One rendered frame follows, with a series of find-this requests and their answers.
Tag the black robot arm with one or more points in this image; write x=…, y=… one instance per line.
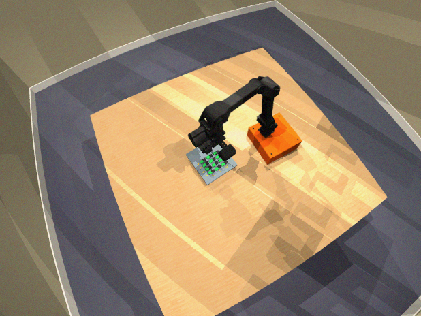
x=219, y=112

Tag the light grey switch panel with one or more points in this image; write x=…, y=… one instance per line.
x=210, y=166

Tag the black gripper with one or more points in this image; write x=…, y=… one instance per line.
x=227, y=151

